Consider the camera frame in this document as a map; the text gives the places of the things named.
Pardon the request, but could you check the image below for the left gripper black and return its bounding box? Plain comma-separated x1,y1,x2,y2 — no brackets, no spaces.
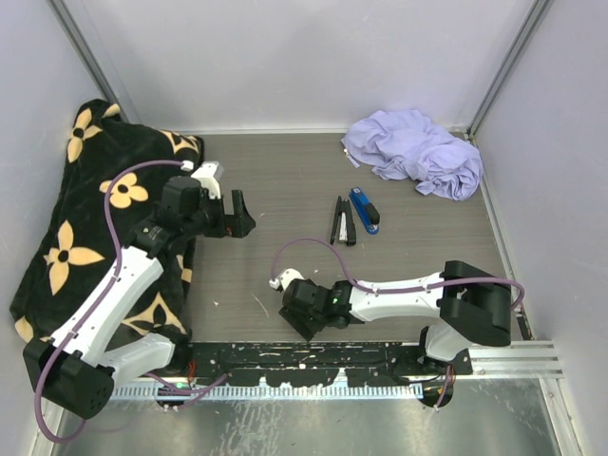
183,190,255,239

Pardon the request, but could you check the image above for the white cable duct strip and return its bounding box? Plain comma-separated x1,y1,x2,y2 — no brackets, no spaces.
111,382,424,402

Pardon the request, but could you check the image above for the black open stapler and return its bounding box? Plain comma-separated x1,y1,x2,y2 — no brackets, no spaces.
330,196,356,246

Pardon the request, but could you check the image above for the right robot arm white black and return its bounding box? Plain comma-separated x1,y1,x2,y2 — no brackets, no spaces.
269,260,514,374

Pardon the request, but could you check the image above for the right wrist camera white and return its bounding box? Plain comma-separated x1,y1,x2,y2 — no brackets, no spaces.
269,268,303,292

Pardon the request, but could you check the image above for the lavender crumpled cloth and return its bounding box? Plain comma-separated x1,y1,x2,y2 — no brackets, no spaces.
342,109,484,201

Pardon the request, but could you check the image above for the blue stapler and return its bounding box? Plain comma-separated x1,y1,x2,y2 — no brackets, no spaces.
350,187,380,235

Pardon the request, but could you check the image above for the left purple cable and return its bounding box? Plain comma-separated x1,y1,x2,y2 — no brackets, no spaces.
33,160,234,444

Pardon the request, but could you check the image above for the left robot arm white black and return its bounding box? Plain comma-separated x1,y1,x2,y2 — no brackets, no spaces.
23,177,256,419

